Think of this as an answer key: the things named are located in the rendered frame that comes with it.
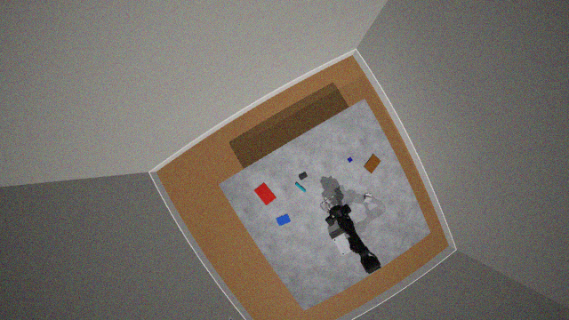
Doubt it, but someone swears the brown flat bar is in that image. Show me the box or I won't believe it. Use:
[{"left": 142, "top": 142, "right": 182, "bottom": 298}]
[{"left": 365, "top": 154, "right": 380, "bottom": 173}]

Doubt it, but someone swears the red flat plate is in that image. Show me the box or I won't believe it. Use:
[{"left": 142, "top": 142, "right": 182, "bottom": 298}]
[{"left": 254, "top": 183, "right": 276, "bottom": 205}]

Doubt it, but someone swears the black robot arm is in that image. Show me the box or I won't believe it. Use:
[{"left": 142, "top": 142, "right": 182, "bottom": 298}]
[{"left": 329, "top": 205, "right": 381, "bottom": 274}]

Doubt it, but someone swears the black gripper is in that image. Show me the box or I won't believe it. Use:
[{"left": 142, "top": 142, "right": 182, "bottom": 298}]
[{"left": 325, "top": 204, "right": 351, "bottom": 226}]

